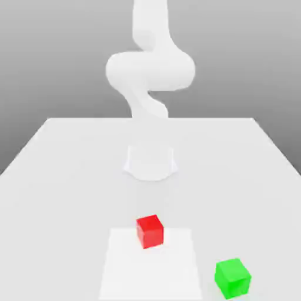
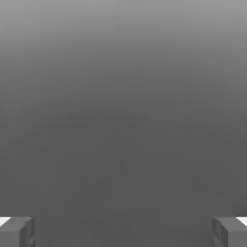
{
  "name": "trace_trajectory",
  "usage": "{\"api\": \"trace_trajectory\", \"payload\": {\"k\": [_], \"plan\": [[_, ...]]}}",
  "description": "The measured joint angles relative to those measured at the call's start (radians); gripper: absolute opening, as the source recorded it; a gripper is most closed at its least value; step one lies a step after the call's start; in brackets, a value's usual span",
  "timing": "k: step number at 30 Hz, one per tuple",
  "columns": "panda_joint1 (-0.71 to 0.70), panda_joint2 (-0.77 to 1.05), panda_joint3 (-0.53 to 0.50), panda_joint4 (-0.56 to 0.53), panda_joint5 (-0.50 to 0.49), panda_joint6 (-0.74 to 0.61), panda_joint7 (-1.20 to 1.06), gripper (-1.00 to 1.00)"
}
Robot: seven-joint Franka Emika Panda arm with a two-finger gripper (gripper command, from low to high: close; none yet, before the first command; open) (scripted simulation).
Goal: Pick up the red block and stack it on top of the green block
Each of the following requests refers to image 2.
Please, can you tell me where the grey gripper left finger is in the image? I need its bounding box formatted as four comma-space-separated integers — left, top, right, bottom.
0, 216, 37, 247

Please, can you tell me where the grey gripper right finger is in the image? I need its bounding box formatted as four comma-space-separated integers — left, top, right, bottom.
211, 216, 247, 247

